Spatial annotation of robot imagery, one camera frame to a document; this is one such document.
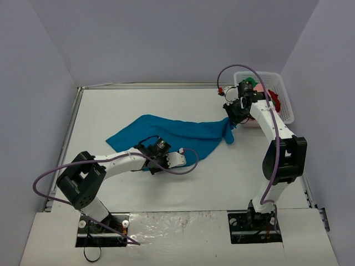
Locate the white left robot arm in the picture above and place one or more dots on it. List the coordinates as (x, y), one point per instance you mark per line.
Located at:
(81, 182)

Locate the white plastic laundry basket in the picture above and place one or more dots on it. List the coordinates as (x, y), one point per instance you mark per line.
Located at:
(274, 82)

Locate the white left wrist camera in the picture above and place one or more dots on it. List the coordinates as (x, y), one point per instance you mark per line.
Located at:
(175, 159)

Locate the blue t shirt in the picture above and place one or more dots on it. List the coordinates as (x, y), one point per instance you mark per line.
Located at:
(202, 137)

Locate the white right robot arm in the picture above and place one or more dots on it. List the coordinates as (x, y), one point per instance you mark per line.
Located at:
(284, 160)

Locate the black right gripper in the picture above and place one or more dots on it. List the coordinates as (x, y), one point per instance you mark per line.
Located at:
(233, 116)

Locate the pink t shirt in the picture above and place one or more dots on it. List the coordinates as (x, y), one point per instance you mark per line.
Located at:
(258, 88)

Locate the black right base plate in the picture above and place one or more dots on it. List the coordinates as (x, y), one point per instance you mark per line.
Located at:
(259, 230)

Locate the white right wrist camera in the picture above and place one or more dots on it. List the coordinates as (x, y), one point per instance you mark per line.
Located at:
(231, 94)

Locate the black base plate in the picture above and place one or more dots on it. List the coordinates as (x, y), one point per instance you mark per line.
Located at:
(259, 230)
(90, 234)

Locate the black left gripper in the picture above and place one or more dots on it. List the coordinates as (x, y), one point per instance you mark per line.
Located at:
(155, 168)

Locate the red t shirt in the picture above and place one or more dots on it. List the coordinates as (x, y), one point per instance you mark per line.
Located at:
(275, 100)

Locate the green t shirt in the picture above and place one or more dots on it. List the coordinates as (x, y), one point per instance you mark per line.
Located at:
(251, 81)

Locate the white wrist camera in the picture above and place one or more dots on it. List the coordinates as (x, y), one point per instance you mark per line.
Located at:
(231, 94)
(175, 159)

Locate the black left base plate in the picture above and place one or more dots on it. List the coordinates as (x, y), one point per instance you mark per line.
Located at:
(90, 234)

